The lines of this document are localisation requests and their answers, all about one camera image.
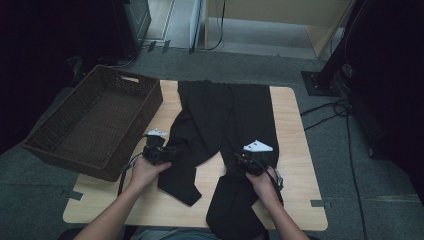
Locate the white panel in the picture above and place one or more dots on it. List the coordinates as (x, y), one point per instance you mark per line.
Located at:
(195, 23)

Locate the black pants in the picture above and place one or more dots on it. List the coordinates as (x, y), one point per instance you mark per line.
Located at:
(216, 110)

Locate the light wooden cabinet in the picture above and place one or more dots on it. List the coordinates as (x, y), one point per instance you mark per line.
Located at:
(326, 36)

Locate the black cabinet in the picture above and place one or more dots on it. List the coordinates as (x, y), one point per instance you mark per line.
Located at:
(133, 23)

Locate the person's right hand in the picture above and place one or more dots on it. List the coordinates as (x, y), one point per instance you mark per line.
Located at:
(265, 185)

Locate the black stand with base plate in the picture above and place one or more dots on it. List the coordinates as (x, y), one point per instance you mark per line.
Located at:
(320, 83)

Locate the black curtain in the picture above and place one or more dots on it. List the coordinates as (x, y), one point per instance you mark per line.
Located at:
(393, 83)
(40, 50)

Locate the person's left hand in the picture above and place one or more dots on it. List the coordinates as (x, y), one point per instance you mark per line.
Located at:
(146, 173)

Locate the black chair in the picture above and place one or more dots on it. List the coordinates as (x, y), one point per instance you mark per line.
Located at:
(68, 235)

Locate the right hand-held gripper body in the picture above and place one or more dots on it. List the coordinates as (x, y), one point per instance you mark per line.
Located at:
(260, 160)

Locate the grey tape strip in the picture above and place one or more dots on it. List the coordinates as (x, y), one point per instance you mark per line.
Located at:
(318, 203)
(71, 195)

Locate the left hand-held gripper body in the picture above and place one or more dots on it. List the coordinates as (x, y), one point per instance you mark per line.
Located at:
(155, 151)

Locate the brown wicker basket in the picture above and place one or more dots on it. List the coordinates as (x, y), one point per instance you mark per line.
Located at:
(100, 126)

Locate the person's grey-blue shirt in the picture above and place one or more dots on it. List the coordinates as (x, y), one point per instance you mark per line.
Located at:
(166, 235)

